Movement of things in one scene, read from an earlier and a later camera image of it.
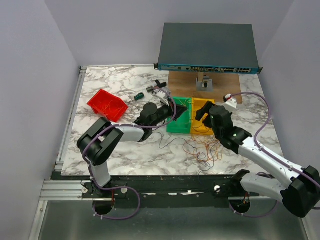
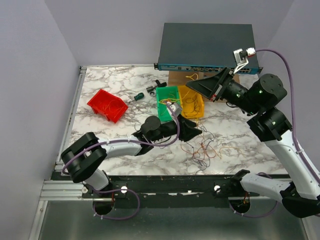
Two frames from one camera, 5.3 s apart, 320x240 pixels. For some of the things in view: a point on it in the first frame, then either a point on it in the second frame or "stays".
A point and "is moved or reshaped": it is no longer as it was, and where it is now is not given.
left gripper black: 179,110 -> 188,129
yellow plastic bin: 198,127 is moved or reshaped
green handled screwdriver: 139,96 stays
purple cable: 199,158 -> 207,148
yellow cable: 187,100 -> 186,93
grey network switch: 209,47 stays
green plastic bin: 183,124 is moved or reshaped
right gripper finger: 205,109 -> 212,88
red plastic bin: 105,103 stays
